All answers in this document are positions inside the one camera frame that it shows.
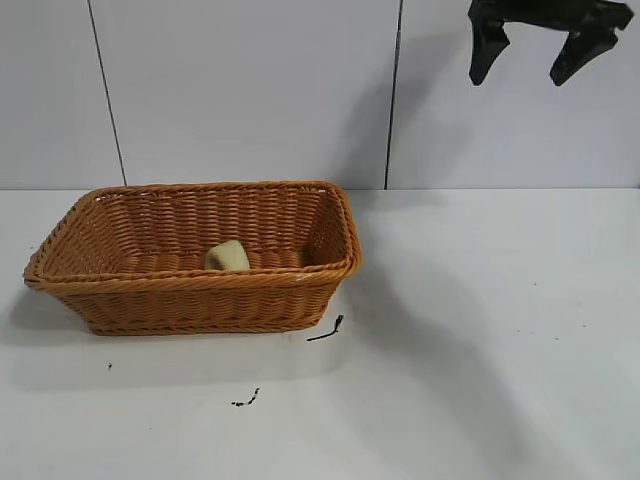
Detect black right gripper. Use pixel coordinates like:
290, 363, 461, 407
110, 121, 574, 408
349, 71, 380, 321
466, 0, 634, 88

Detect pale yellow egg yolk pastry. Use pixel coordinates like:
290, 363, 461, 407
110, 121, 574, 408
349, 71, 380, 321
203, 239, 251, 271

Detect brown woven wicker basket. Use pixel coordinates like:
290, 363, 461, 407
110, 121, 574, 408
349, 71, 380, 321
22, 179, 364, 337

